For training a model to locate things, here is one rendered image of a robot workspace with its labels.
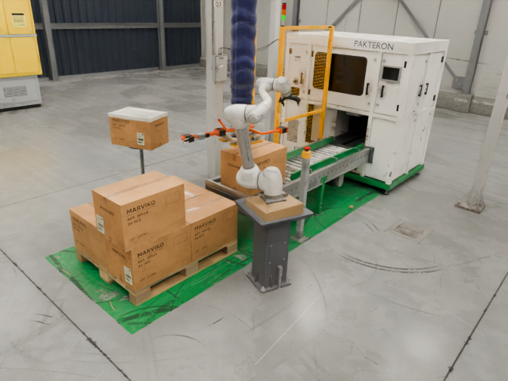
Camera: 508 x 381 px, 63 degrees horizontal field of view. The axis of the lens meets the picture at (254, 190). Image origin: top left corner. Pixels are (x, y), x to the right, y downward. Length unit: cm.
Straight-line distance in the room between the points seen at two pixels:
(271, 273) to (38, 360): 187
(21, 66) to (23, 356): 794
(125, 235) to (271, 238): 118
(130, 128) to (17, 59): 554
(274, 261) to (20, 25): 828
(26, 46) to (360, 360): 927
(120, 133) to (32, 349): 290
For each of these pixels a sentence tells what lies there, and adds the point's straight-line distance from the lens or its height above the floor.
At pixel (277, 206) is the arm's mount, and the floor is 83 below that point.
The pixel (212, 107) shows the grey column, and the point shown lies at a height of 115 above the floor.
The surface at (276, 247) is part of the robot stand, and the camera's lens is 359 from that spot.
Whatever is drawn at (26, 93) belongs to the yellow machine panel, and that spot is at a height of 34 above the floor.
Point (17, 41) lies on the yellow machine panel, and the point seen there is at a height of 144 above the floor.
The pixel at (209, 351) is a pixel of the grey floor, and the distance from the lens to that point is 325.
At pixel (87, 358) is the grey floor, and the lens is 335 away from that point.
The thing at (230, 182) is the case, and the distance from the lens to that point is 426.
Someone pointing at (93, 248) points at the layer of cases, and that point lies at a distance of 398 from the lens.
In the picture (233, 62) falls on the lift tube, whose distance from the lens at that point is 389.
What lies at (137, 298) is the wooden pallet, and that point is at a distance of 365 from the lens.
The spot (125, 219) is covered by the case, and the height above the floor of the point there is 82.
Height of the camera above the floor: 230
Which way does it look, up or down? 24 degrees down
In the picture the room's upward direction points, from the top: 2 degrees clockwise
